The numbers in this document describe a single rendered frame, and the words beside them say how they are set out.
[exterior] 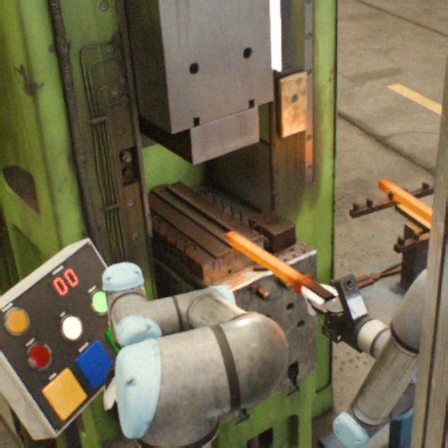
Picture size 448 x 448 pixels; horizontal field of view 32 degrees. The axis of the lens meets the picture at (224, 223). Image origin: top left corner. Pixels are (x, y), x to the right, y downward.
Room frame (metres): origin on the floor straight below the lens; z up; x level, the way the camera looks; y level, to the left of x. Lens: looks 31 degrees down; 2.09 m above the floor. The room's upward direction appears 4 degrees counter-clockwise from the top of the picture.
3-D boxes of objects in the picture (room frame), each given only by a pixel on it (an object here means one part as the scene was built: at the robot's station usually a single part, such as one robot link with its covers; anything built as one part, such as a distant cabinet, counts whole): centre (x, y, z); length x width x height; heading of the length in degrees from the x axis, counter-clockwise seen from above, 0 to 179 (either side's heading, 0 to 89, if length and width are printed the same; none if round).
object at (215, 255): (1.89, 0.10, 0.96); 0.42 x 0.20 x 0.09; 33
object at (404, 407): (1.23, -0.34, 0.89); 0.11 x 0.08 x 0.11; 131
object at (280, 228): (1.86, -0.13, 0.95); 0.12 x 0.08 x 0.06; 33
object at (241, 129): (1.89, 0.10, 1.32); 0.42 x 0.20 x 0.10; 33
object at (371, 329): (1.31, -0.31, 0.99); 0.08 x 0.05 x 0.08; 123
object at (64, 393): (1.18, 0.35, 1.01); 0.07 x 0.05 x 0.07; 148
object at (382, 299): (1.84, -0.55, 0.73); 0.40 x 0.30 x 0.02; 113
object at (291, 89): (2.00, -0.21, 1.27); 0.09 x 0.02 x 0.17; 123
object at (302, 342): (1.93, 0.06, 0.69); 0.56 x 0.38 x 0.45; 33
